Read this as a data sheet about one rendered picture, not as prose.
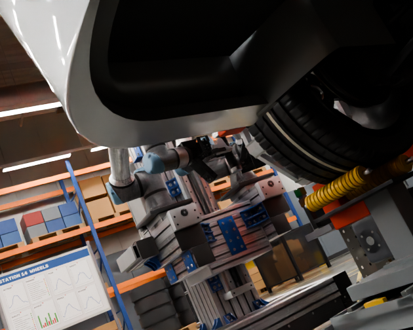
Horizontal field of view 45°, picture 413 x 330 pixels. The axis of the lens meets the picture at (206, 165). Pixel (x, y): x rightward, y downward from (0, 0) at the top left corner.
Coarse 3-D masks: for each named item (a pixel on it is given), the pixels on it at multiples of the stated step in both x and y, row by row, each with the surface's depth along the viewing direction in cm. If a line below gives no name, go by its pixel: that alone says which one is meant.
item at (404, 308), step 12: (396, 288) 153; (408, 288) 129; (372, 300) 147; (384, 300) 133; (396, 300) 129; (408, 300) 126; (348, 312) 144; (360, 312) 139; (372, 312) 136; (384, 312) 133; (396, 312) 130; (408, 312) 127; (336, 324) 147; (348, 324) 143; (360, 324) 140; (372, 324) 136; (384, 324) 133; (396, 324) 130; (408, 324) 128
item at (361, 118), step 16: (304, 80) 145; (320, 96) 180; (400, 96) 169; (336, 112) 179; (352, 112) 189; (368, 112) 182; (384, 112) 174; (400, 112) 164; (368, 128) 151; (384, 128) 155
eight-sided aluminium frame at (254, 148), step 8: (312, 72) 195; (336, 104) 195; (344, 104) 195; (344, 112) 193; (248, 136) 166; (248, 144) 164; (256, 144) 162; (256, 152) 164; (264, 152) 162; (264, 160) 166; (272, 160) 167; (280, 168) 167; (288, 176) 169; (296, 176) 169; (304, 184) 170
